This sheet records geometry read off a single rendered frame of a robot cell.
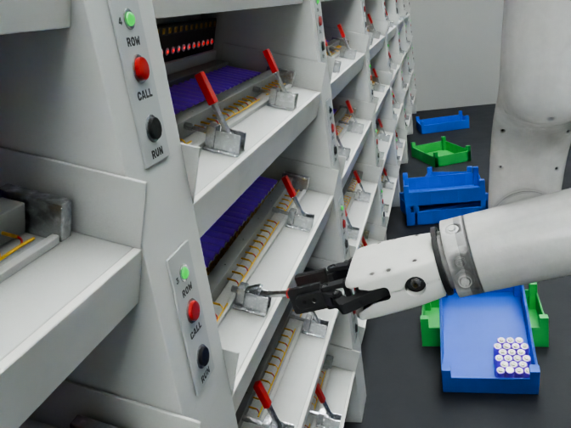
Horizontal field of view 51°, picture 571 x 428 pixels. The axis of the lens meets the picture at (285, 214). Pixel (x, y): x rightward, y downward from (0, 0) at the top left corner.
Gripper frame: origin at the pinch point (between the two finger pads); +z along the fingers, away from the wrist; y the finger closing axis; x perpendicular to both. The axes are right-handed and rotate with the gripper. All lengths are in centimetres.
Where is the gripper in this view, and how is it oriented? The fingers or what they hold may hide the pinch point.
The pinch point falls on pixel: (311, 290)
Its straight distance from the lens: 69.3
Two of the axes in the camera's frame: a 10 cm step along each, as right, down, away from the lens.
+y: 2.3, -3.4, 9.1
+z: -9.1, 2.5, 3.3
